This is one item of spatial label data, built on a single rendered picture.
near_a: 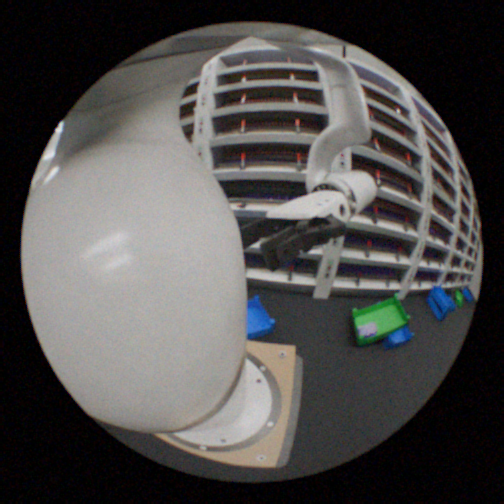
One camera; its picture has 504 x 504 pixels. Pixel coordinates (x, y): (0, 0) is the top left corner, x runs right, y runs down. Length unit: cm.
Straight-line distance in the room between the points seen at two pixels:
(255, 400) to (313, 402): 44
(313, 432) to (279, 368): 45
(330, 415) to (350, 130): 82
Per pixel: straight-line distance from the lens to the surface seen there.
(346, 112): 36
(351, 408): 73
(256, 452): 26
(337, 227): 16
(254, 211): 79
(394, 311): 100
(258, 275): 94
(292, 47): 45
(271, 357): 28
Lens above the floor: 63
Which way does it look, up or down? 25 degrees down
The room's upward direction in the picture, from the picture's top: straight up
